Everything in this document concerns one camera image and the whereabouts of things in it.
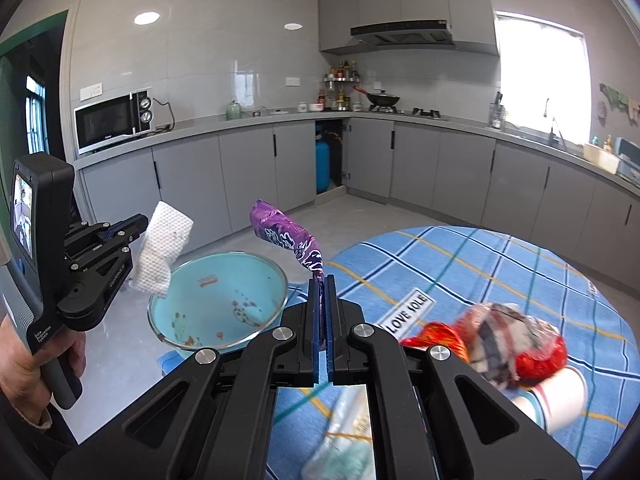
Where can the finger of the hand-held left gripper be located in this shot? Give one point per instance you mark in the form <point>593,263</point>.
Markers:
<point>100,252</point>
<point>127,224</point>

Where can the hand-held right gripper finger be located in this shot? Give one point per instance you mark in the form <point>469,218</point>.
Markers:
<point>331,355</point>
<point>320,355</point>

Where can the white paper towel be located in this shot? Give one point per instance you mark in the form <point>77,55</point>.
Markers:
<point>160,250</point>

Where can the red net bag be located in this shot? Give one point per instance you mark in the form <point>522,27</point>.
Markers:
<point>435,332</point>

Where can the light blue bin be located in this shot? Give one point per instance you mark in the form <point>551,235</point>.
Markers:
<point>215,300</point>

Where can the purple wrapper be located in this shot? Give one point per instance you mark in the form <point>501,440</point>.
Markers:
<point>285,232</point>

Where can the clear plastic bag red print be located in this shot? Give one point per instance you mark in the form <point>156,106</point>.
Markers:
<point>500,330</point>

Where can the white paper cup teal band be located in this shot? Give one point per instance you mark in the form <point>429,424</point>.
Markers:
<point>560,400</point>

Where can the person's left hand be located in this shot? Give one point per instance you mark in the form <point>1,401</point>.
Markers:
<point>20,375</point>

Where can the white black microwave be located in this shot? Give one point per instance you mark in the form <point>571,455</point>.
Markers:
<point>105,120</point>

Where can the blue plaid tablecloth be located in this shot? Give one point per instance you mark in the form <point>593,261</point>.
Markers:
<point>525,280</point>

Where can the grey kitchen base cabinets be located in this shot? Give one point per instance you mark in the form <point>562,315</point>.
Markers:
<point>450,170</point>

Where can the spice rack with bottles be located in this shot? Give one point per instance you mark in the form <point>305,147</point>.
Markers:
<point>340,85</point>

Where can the black gas stove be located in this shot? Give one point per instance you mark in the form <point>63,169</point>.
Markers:
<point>425,111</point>

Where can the black wok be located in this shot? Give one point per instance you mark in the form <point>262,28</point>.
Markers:
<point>384,97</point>

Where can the knife holder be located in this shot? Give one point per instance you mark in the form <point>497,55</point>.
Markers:
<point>496,115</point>

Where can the black kitchen faucet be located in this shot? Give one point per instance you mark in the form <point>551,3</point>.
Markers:
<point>555,130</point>

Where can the black range hood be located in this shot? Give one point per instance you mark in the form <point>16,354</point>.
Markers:
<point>400,32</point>

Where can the white plastic basin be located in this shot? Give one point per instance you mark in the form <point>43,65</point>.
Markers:
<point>600,157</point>

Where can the yellow soap bottle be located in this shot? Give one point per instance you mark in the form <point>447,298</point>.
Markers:
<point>607,144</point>

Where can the bright kitchen window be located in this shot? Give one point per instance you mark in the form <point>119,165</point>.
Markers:
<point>540,75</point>

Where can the blue dish rack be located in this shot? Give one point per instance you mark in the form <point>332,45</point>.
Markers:
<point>631,160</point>

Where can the white wall socket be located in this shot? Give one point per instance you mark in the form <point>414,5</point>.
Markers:
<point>91,91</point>

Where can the hanging wall cloths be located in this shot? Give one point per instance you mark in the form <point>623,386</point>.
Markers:
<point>615,95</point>

